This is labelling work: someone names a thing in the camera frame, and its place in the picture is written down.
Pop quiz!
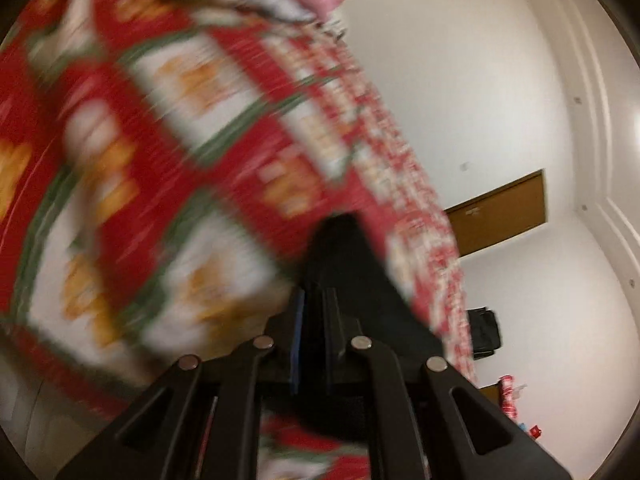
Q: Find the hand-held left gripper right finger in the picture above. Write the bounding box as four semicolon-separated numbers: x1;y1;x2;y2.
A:
322;287;573;480

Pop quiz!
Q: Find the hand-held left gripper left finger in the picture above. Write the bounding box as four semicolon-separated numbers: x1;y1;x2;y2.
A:
55;287;307;480

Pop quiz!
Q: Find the brown wooden door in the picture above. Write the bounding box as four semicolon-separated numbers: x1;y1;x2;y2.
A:
442;170;546;258

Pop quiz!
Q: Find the red printed blanket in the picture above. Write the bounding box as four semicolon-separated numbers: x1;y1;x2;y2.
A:
0;0;481;480

